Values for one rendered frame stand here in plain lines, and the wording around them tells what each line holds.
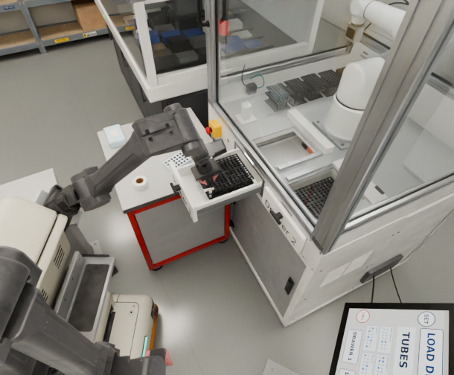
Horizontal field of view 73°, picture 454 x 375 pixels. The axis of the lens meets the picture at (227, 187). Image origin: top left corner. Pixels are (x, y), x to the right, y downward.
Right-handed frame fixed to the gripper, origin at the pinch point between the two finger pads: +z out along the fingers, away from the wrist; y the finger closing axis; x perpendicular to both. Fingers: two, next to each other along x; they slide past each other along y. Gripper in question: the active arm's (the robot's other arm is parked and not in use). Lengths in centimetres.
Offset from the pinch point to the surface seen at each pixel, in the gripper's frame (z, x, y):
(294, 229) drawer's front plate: 7.8, 32.1, -21.2
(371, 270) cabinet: 75, 47, -62
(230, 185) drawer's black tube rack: 8.8, 0.5, -7.9
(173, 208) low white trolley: 32.4, -16.8, 21.3
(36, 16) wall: 73, -408, 99
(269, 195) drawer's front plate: 8.9, 13.2, -20.3
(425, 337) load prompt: -16, 80, -28
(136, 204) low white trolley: 14.6, -15.7, 34.9
